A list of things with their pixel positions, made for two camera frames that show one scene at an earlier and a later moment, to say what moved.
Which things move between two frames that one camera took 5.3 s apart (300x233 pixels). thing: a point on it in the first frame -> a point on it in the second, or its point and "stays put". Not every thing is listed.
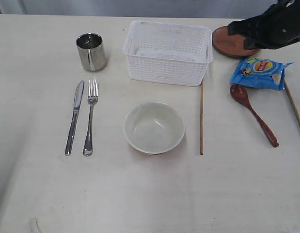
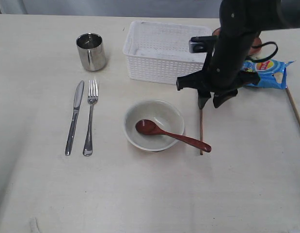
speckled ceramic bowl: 154,127 stays put
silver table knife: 77,100 stays put
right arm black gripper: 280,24 -> 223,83
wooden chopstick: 201,115 stays put
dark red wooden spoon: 239,92 -> 150,127
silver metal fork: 88,147 stays put
